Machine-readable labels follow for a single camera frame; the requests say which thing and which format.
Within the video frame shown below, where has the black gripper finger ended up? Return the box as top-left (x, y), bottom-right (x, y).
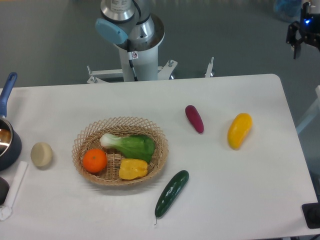
top-left (286, 22), bottom-right (296, 46)
top-left (293, 38), bottom-right (303, 59)

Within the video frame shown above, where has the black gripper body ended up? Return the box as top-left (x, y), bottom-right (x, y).
top-left (297, 0), bottom-right (320, 50)

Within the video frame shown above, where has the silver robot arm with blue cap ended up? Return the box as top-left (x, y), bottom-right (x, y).
top-left (95, 0), bottom-right (320, 82)

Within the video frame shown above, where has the yellow mango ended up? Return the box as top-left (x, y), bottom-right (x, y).
top-left (227, 113), bottom-right (253, 150)

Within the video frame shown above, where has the blue plastic bag background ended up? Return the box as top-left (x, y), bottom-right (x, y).
top-left (273, 0), bottom-right (302, 23)

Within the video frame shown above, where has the white stand right edge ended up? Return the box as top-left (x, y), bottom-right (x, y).
top-left (296, 85), bottom-right (320, 135)

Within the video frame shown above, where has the purple sweet potato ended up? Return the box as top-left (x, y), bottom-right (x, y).
top-left (185, 105), bottom-right (204, 134)

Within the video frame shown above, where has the black device at table corner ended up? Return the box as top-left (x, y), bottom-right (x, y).
top-left (301, 202), bottom-right (320, 229)

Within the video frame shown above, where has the green bok choy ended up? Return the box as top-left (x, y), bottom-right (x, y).
top-left (99, 133), bottom-right (156, 164)

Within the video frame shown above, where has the green cucumber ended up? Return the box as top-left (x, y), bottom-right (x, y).
top-left (154, 170), bottom-right (190, 225)

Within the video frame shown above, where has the yellow bell pepper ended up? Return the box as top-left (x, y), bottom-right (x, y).
top-left (118, 158), bottom-right (148, 180)

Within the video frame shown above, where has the woven wicker basket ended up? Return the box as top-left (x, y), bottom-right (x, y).
top-left (72, 116), bottom-right (169, 186)

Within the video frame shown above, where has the orange fruit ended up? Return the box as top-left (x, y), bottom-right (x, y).
top-left (82, 148), bottom-right (108, 173)

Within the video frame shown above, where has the beige round bun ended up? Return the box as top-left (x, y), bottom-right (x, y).
top-left (30, 142), bottom-right (53, 167)

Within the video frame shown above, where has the dark round object left edge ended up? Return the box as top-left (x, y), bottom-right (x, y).
top-left (0, 177), bottom-right (10, 205)

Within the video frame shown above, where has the white rolled cloth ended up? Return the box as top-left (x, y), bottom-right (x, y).
top-left (0, 161), bottom-right (28, 221)

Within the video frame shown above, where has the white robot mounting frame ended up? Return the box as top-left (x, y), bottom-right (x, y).
top-left (86, 56), bottom-right (215, 84)

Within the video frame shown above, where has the blue saucepan with handle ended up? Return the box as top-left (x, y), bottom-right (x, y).
top-left (0, 72), bottom-right (22, 171)

